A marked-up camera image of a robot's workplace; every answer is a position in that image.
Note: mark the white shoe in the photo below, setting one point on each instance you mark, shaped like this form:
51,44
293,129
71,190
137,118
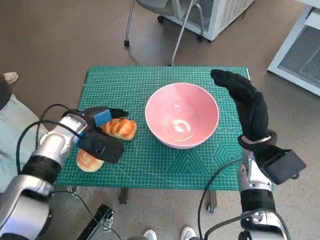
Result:
150,235
188,233

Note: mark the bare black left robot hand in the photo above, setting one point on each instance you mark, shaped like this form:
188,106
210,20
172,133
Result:
102,117

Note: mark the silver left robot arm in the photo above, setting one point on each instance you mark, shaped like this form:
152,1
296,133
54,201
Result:
50,145

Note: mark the long braided toy bread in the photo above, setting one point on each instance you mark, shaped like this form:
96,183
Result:
122,128

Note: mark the dark table leg with caster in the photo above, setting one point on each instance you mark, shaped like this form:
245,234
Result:
213,200

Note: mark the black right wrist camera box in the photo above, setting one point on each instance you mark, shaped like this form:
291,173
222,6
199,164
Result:
282,165

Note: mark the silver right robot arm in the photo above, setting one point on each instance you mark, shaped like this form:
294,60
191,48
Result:
257,200

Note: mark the round toy bread bun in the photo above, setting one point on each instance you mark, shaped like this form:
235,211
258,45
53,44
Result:
87,163

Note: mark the person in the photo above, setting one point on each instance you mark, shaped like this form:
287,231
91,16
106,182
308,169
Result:
12,125

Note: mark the black metal frame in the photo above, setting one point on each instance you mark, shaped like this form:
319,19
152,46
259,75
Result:
105,212

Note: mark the pink bowl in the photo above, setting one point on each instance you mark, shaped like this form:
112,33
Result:
180,110

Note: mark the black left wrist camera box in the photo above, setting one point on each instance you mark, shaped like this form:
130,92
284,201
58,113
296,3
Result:
102,148

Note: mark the person's beige shoe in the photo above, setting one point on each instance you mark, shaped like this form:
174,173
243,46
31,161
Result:
11,77

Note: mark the white cabinet with mesh panel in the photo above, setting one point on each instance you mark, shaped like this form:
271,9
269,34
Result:
225,15

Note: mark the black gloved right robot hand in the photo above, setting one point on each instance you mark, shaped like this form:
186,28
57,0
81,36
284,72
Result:
252,112

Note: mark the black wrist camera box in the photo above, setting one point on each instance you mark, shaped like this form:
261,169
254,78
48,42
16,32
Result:
282,165
102,148

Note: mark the white cabinet with grey grille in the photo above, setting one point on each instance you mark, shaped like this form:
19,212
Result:
300,50

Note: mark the green cutting mat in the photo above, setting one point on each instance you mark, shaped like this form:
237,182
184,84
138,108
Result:
150,162

